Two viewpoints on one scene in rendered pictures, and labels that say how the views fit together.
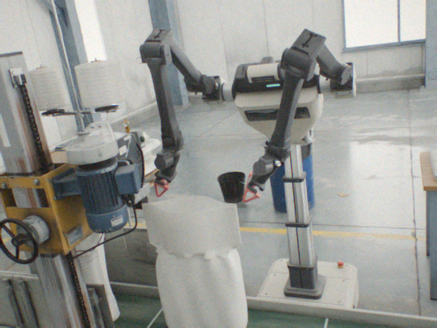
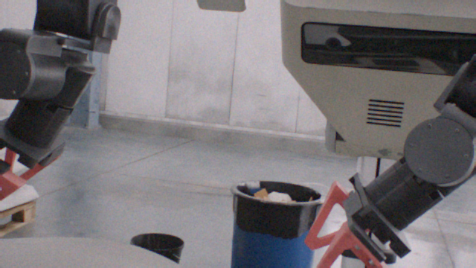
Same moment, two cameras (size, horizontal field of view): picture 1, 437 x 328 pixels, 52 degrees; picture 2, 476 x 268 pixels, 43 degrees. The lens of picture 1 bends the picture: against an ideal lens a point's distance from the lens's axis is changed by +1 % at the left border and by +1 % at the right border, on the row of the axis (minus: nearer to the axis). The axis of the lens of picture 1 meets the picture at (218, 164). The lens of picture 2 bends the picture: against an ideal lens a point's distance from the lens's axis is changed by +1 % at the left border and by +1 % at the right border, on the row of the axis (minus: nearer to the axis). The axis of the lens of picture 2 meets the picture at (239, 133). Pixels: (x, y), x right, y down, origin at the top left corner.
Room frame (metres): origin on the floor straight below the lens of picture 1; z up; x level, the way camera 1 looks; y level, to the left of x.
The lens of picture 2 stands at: (1.08, 0.12, 1.30)
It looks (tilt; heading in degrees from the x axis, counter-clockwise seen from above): 7 degrees down; 349
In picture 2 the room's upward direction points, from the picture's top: 5 degrees clockwise
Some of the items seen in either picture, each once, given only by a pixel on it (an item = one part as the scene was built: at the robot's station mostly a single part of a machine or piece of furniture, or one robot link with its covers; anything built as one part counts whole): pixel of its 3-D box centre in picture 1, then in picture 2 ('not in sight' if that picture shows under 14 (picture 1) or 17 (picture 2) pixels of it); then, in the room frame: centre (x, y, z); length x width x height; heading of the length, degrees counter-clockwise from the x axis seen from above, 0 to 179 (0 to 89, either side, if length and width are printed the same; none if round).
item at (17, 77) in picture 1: (19, 77); not in sight; (1.57, 0.63, 1.68); 0.05 x 0.03 x 0.06; 156
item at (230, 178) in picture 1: (233, 188); (155, 263); (4.29, -0.11, 0.13); 0.30 x 0.30 x 0.26
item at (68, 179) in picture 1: (74, 183); not in sight; (1.56, 0.53, 1.27); 0.12 x 0.09 x 0.09; 156
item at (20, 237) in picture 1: (16, 241); not in sight; (1.44, 0.74, 1.13); 0.18 x 0.11 x 0.18; 66
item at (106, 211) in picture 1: (103, 197); not in sight; (1.56, 0.44, 1.21); 0.15 x 0.15 x 0.25
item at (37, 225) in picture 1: (32, 231); not in sight; (1.50, 0.71, 1.14); 0.11 x 0.06 x 0.11; 66
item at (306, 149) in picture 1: (291, 173); (272, 253); (3.94, -0.67, 0.32); 0.51 x 0.48 x 0.65; 156
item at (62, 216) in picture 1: (59, 199); not in sight; (1.68, 0.65, 1.18); 0.34 x 0.25 x 0.31; 156
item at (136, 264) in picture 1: (91, 255); not in sight; (2.44, 0.84, 0.53); 1.05 x 0.02 x 0.41; 66
